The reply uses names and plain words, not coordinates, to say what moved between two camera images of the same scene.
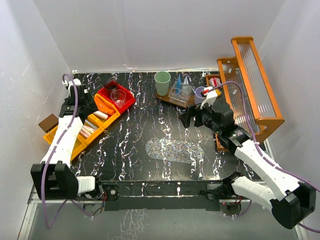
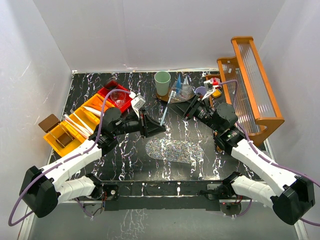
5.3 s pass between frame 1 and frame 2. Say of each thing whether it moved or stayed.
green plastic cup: stayed
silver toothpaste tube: stayed
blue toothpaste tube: stayed
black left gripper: moved
